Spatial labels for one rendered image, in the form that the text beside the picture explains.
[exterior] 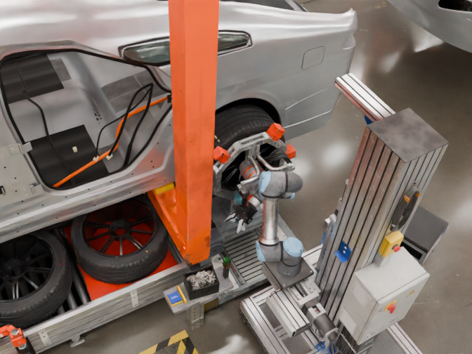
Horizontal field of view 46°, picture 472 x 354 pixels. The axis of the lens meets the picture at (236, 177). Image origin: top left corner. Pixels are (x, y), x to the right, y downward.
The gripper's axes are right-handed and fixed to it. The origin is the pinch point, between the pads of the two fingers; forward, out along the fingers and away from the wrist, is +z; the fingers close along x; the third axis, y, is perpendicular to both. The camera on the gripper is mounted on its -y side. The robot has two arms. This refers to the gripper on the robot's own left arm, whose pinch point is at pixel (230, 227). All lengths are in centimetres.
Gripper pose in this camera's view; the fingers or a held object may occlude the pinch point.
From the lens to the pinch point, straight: 345.4
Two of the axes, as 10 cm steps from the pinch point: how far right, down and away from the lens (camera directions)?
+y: 5.2, 5.5, 6.5
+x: -5.5, -3.7, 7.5
